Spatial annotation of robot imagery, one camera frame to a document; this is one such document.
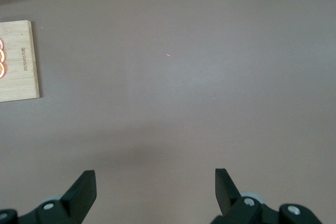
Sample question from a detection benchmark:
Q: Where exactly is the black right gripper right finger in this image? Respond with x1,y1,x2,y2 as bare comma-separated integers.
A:
212,168,321,224

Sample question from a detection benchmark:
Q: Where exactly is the wooden cutting board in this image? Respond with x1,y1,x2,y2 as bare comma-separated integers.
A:
0,19,43,103

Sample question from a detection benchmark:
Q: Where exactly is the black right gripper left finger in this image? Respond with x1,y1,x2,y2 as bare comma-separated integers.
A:
0,170,97,224

